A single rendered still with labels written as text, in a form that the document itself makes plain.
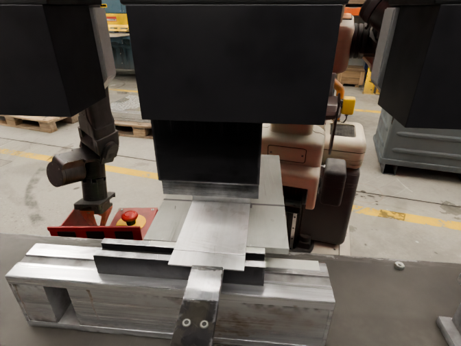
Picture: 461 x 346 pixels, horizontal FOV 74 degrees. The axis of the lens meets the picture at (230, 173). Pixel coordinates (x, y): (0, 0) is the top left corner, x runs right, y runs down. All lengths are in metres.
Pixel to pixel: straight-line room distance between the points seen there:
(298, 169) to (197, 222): 0.62
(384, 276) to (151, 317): 0.36
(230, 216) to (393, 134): 2.42
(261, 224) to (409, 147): 2.48
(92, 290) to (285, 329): 0.24
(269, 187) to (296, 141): 0.49
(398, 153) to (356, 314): 2.41
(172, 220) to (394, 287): 0.35
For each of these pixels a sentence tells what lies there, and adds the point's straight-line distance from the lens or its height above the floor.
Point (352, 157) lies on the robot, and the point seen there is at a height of 0.74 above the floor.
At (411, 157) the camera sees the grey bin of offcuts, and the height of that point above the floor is 0.18.
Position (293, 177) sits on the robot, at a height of 0.78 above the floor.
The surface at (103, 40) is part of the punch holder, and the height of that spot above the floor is 1.23.
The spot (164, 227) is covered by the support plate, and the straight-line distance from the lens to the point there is 0.41.
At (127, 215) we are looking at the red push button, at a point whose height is 0.81.
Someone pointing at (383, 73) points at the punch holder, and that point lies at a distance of 0.31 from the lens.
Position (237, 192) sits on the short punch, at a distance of 0.31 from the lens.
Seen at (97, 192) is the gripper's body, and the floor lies 0.86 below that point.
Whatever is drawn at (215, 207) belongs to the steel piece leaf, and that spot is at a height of 1.00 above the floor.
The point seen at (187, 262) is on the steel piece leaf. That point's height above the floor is 1.00.
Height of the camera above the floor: 1.25
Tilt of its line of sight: 29 degrees down
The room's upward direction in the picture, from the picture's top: straight up
